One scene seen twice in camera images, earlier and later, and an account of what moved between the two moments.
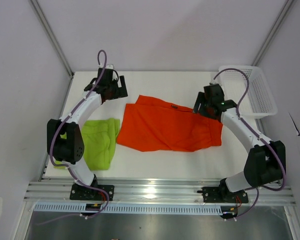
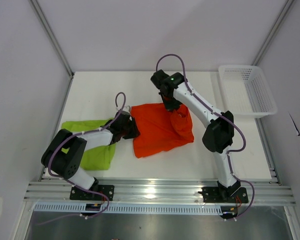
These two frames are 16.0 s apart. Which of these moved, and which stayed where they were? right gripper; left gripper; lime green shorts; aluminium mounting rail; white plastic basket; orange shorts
Moved: right gripper; orange shorts; left gripper
Stayed: white plastic basket; lime green shorts; aluminium mounting rail
